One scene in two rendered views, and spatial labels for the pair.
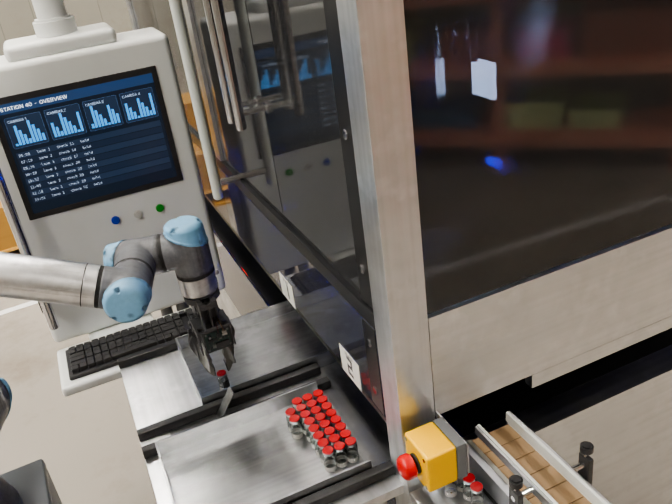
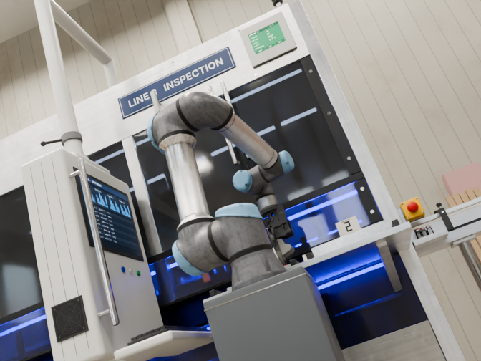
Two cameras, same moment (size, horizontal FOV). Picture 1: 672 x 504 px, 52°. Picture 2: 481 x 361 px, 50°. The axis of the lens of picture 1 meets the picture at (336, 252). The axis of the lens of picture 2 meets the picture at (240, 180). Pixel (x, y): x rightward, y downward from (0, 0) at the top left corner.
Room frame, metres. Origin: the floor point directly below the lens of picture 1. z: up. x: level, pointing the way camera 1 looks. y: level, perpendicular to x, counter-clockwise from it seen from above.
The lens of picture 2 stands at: (0.31, 1.87, 0.58)
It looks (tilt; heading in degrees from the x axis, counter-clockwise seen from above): 21 degrees up; 301
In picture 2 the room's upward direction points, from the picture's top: 19 degrees counter-clockwise
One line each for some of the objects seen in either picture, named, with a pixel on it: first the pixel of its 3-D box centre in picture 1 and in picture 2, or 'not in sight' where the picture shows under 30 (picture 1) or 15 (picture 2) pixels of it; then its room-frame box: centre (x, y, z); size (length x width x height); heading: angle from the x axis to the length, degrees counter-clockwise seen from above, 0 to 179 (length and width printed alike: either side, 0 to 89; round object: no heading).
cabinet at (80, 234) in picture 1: (101, 181); (96, 257); (1.78, 0.60, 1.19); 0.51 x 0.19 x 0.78; 110
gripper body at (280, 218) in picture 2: (208, 318); (276, 223); (1.18, 0.27, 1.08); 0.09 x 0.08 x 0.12; 21
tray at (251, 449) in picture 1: (259, 457); (356, 247); (0.96, 0.19, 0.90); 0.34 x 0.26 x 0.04; 110
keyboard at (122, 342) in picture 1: (143, 338); (172, 335); (1.56, 0.55, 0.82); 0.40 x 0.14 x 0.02; 110
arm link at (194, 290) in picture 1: (199, 281); (268, 205); (1.19, 0.27, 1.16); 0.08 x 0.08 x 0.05
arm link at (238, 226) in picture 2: not in sight; (240, 230); (1.02, 0.77, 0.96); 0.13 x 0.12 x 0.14; 5
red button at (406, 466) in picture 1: (410, 465); (412, 207); (0.80, -0.07, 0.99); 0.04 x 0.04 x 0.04; 20
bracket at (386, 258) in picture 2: not in sight; (390, 268); (0.90, 0.13, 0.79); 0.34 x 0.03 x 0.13; 110
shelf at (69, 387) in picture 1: (142, 337); (162, 348); (1.61, 0.56, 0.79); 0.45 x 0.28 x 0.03; 110
